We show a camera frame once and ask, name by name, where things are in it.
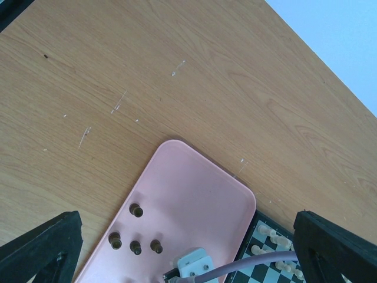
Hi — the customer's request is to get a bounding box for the dark chess piece left tray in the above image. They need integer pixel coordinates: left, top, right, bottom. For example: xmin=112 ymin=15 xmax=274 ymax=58
xmin=108 ymin=232 xmax=122 ymax=250

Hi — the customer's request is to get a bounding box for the light chess piece back row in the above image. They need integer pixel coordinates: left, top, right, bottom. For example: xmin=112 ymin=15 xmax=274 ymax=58
xmin=257 ymin=225 xmax=277 ymax=238
xmin=270 ymin=235 xmax=292 ymax=249

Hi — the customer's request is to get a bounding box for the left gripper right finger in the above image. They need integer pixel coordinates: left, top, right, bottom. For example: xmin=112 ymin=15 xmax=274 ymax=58
xmin=293 ymin=210 xmax=376 ymax=282

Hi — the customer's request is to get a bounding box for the dark chess piece tray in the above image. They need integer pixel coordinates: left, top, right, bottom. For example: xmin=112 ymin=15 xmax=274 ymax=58
xmin=129 ymin=203 xmax=143 ymax=218
xmin=130 ymin=240 xmax=142 ymax=255
xmin=150 ymin=239 xmax=163 ymax=254
xmin=108 ymin=232 xmax=122 ymax=250

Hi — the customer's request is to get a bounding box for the pink plastic tray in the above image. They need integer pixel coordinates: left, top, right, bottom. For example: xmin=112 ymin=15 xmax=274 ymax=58
xmin=77 ymin=140 xmax=256 ymax=282

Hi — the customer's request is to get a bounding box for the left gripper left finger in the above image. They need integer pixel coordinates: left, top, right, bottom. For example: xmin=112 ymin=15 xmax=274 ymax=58
xmin=1 ymin=211 xmax=83 ymax=282

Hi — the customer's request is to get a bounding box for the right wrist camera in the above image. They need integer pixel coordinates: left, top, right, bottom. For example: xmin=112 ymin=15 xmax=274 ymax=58
xmin=163 ymin=248 xmax=214 ymax=282

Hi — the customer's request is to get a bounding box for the dark chess piece top tray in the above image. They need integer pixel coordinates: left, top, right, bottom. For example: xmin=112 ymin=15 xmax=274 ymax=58
xmin=129 ymin=203 xmax=143 ymax=218

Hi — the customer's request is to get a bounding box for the light pawn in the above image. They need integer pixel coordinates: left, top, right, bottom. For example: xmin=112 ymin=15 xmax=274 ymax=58
xmin=250 ymin=245 xmax=266 ymax=255
xmin=294 ymin=269 xmax=304 ymax=281
xmin=275 ymin=261 xmax=294 ymax=273

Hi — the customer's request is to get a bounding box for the left black frame post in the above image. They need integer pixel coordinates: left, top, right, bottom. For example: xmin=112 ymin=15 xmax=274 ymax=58
xmin=0 ymin=0 xmax=34 ymax=32

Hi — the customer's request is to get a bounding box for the black white chess board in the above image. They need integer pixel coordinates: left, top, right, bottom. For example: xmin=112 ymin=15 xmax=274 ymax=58
xmin=225 ymin=209 xmax=354 ymax=283

